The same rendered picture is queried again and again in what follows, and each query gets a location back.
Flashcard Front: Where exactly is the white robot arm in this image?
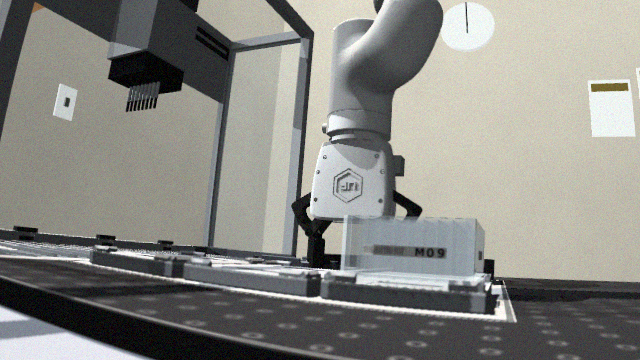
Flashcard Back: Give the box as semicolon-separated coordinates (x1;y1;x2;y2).
322;0;444;142

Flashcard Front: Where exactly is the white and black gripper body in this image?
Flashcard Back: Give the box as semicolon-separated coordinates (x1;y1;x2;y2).
310;134;396;223

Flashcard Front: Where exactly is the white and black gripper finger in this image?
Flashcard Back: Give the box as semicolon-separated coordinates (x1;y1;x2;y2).
291;192;333;269
393;189;423;217

